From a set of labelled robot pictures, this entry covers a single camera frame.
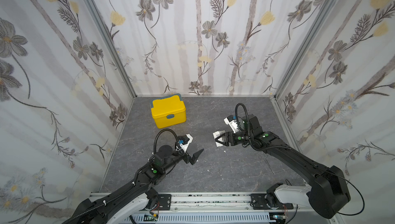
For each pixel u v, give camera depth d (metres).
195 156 0.67
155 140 0.57
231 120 0.72
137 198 0.54
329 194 0.41
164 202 0.73
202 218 0.70
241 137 0.68
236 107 0.69
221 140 0.73
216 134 0.75
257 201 0.74
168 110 0.93
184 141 0.63
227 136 0.69
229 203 0.75
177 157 0.65
